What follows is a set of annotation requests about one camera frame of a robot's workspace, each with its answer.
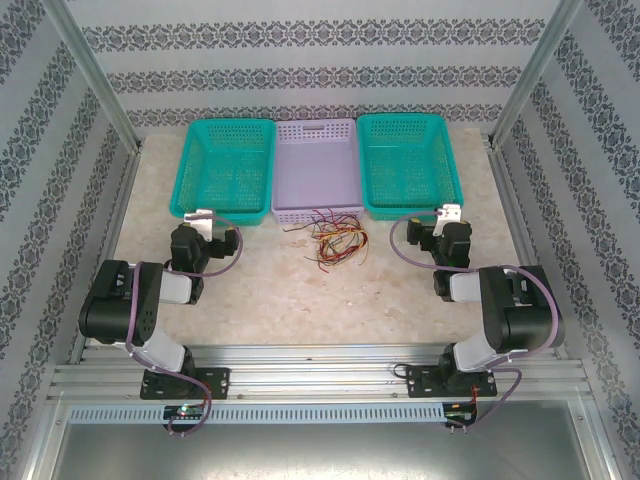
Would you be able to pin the teal plastic basket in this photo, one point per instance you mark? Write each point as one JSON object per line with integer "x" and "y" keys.
{"x": 222, "y": 165}
{"x": 407, "y": 165}

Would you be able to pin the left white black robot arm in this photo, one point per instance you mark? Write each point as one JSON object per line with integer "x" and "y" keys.
{"x": 110, "y": 310}

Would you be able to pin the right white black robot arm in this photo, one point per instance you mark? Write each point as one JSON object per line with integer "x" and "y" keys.
{"x": 525, "y": 320}

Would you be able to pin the lilac plastic basket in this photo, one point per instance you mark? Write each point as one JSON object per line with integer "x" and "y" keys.
{"x": 317, "y": 170}

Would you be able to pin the left small circuit board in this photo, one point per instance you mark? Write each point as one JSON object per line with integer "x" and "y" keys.
{"x": 185, "y": 411}

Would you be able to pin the small circuit board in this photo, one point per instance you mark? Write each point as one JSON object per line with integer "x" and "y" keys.
{"x": 460, "y": 412}
{"x": 185, "y": 411}

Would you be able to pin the right small circuit board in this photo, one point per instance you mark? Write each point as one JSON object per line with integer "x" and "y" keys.
{"x": 460, "y": 412}

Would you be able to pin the grey metal shelf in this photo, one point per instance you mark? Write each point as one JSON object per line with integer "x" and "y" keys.
{"x": 320, "y": 455}

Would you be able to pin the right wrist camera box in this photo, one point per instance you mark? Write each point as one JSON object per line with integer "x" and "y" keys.
{"x": 450, "y": 212}

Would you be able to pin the aluminium side rail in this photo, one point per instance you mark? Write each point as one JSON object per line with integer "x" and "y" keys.
{"x": 510, "y": 200}
{"x": 114, "y": 225}

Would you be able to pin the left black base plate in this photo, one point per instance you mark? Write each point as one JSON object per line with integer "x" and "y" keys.
{"x": 220, "y": 382}

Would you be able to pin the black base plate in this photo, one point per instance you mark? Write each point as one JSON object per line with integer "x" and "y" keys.
{"x": 422, "y": 382}
{"x": 220, "y": 382}

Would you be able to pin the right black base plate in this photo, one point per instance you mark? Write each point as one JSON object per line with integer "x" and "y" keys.
{"x": 422, "y": 382}

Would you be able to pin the aluminium mounting rail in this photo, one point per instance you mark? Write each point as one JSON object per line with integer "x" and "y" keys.
{"x": 320, "y": 370}

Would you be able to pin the aluminium frame post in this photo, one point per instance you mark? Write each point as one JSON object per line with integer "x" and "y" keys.
{"x": 95, "y": 75}
{"x": 550, "y": 40}

